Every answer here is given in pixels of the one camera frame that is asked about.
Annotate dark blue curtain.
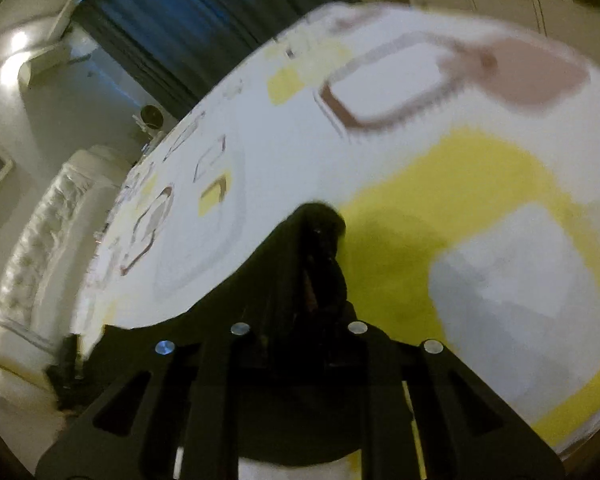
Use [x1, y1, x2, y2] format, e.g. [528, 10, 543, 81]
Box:
[72, 0, 361, 121]

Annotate white tufted headboard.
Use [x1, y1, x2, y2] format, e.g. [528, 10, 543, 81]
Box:
[0, 145, 136, 361]

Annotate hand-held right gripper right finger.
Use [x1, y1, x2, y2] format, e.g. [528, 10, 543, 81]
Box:
[346, 320, 567, 480]

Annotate white air conditioner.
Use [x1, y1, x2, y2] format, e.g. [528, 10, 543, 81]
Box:
[17, 42, 98, 91]

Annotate white yellow printed bed sheet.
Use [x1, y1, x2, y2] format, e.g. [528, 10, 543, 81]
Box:
[72, 2, 600, 456]

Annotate black pants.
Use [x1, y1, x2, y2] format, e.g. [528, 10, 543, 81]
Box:
[102, 201, 421, 463]

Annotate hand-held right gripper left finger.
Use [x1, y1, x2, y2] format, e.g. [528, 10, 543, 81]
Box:
[35, 322, 254, 480]

